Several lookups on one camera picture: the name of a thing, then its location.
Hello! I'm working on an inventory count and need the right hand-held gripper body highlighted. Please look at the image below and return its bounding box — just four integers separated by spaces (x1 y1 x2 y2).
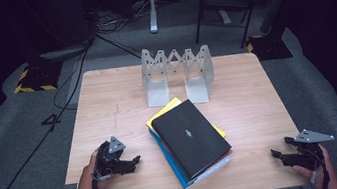
291 124 337 173

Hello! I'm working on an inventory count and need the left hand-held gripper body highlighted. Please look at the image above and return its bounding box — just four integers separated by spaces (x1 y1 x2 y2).
90 134 131 180

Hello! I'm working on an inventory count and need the blue book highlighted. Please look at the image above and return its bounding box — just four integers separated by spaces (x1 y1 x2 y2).
148 117 236 189

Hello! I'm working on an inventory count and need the yellow book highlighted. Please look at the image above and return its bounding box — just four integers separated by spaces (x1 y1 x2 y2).
142 90 228 150

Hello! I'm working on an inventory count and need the black book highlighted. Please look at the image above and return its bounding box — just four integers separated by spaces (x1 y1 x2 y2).
148 93 237 185

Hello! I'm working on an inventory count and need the expandable metal book rack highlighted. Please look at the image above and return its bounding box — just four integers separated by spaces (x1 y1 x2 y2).
137 39 220 113

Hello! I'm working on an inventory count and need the person's right hand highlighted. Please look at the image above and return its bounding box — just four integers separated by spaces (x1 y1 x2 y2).
289 144 337 189

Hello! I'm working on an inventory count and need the person's left hand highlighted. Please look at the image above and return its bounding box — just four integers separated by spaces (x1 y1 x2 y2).
72 146 115 189

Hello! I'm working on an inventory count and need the black yellow striped base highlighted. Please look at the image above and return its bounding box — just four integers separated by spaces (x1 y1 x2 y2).
244 29 294 64
10 58 68 97

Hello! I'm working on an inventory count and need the grey floor plate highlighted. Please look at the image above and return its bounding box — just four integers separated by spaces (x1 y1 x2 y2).
38 42 93 63

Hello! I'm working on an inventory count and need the black equipment stand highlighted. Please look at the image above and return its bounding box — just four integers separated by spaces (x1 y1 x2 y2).
17 0 104 68

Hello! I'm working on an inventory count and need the black chair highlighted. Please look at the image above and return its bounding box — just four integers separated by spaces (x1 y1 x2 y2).
189 0 265 56

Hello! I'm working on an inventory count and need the right hand-held gripper cable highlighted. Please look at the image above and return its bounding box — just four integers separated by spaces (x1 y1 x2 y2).
302 144 334 189

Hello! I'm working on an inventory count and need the long black floor cable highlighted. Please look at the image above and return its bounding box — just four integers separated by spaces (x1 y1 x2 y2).
0 33 121 189

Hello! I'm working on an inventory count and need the bundle of cables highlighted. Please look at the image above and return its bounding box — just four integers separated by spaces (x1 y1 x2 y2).
89 0 155 38

